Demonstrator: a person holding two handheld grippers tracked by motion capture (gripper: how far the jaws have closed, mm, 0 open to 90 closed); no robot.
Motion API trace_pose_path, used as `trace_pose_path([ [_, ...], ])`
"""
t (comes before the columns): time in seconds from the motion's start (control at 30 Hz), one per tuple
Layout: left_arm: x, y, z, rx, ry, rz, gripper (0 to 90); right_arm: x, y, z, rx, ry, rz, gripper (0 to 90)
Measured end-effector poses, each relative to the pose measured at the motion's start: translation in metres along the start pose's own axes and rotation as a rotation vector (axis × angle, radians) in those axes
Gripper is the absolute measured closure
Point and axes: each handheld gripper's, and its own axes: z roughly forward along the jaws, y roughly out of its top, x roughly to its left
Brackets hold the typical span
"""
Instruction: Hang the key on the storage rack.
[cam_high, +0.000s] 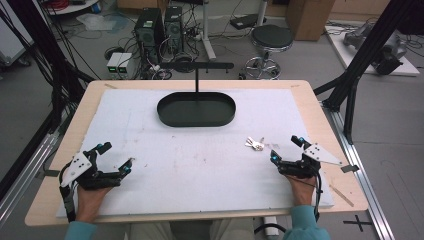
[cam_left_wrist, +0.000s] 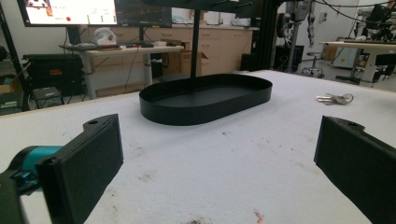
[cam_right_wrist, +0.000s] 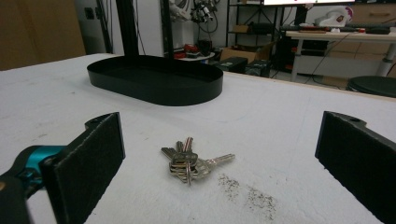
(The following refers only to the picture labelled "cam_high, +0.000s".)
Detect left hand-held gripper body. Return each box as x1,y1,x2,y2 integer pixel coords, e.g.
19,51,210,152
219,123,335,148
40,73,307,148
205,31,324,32
59,149,123,192

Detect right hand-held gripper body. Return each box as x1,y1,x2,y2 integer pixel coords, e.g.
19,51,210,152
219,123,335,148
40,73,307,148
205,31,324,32
278,142,344,180

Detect silver bunch of keys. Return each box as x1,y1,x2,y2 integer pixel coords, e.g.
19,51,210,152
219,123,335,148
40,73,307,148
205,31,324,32
244,136,266,152

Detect black key stand with tray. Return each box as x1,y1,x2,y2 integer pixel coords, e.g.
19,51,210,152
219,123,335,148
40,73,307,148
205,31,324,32
156,61,237,128

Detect person's right hand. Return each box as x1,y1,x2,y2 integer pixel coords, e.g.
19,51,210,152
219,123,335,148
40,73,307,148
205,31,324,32
288,173,317,207

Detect person's left hand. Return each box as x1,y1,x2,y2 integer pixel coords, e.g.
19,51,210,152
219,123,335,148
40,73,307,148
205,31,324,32
75,184,113,224

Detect black tape piece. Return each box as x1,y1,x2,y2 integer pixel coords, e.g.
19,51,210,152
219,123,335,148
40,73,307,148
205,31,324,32
340,164,361,174

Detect thin wooden stick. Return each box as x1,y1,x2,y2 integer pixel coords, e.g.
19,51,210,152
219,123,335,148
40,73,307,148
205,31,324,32
329,184,355,208

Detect white foam board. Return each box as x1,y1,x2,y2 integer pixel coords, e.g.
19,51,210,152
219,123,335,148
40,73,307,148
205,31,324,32
55,87,335,219

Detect white power supply box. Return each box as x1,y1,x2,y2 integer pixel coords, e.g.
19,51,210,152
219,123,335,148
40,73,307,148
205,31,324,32
117,52,134,76
106,52,124,76

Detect person's beige trouser legs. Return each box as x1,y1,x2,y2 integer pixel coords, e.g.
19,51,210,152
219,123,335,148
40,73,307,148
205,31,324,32
123,218,257,240

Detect white floor board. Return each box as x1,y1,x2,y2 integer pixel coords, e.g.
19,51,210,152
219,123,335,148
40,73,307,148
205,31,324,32
324,24,421,78

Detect black round stool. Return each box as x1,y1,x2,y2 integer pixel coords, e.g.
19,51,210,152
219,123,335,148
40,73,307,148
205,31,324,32
239,23,295,80

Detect brown cardboard box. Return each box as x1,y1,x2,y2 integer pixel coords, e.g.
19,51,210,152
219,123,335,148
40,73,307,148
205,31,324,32
285,0,336,42

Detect black computer tower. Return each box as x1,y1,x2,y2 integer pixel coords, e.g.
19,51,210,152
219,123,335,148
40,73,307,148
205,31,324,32
163,5,185,54
134,7,165,64

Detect clear plastic bag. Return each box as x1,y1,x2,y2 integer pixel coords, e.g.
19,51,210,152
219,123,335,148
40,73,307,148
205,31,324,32
75,12,118,32

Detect grey robot device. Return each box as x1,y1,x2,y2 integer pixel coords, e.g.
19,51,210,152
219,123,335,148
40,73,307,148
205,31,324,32
343,23,408,76

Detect black flat device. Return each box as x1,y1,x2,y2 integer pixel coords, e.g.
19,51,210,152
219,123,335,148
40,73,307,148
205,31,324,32
229,13,268,31

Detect white round table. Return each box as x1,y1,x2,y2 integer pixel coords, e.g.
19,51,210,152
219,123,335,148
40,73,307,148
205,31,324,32
41,0,102,16

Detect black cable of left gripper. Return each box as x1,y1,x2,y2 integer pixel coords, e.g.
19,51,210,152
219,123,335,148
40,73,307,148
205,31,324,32
58,162,78,223

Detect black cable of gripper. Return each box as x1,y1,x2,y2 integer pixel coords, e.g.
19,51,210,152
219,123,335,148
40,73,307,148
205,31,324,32
58,162,78,223
293,168,324,222

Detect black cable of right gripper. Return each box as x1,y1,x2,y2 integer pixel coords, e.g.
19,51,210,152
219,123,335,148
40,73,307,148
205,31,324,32
293,168,324,222

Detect aluminium rail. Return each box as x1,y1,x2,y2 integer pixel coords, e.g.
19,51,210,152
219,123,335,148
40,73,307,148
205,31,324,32
321,101,396,240
0,131,63,228

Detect black metal frame strut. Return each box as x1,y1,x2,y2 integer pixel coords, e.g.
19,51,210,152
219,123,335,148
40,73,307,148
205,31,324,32
6,0,96,134
313,0,424,145

